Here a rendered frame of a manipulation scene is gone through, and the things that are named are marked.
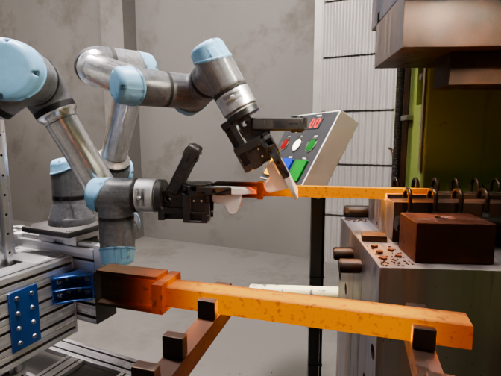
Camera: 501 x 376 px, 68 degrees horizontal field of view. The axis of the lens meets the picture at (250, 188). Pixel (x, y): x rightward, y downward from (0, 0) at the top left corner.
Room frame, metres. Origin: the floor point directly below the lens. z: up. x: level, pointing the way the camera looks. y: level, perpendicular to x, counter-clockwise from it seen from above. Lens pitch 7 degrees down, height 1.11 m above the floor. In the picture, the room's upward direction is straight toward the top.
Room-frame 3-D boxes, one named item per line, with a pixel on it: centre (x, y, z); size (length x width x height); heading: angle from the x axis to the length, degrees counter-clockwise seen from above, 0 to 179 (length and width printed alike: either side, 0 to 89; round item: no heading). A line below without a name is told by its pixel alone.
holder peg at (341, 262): (0.69, -0.19, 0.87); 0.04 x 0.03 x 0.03; 85
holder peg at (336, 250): (0.76, -0.19, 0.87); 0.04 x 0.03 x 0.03; 85
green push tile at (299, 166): (1.22, -0.16, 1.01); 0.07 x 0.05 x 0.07; 20
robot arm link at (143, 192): (0.80, 0.22, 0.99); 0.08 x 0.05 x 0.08; 175
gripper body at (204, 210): (0.80, 0.14, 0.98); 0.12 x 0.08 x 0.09; 85
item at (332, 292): (1.14, -0.22, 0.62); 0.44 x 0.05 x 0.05; 85
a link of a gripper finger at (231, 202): (0.77, 0.04, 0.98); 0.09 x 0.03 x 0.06; 83
